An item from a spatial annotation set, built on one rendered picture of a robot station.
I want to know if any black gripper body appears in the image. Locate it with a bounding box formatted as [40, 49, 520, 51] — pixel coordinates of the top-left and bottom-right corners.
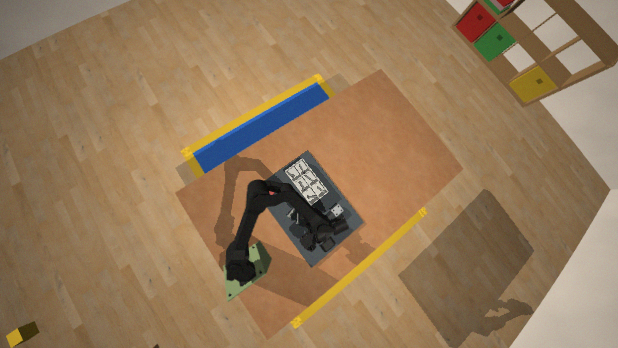
[300, 215, 335, 252]

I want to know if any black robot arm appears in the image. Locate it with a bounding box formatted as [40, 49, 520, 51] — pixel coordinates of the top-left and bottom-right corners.
[226, 179, 349, 287]

